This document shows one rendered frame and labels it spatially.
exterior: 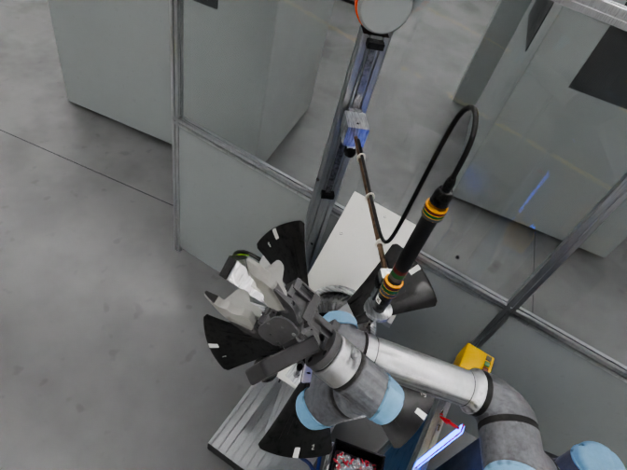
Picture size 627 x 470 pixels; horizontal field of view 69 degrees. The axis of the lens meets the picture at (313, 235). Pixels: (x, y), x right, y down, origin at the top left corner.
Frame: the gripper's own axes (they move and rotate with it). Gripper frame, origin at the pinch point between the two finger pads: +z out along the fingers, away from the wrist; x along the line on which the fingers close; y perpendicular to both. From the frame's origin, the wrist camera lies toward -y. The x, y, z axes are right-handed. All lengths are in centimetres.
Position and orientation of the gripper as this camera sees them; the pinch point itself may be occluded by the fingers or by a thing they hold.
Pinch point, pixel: (224, 282)
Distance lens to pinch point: 68.7
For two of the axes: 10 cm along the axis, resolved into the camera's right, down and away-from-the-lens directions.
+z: -7.2, -6.6, -2.3
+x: 6.2, -4.6, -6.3
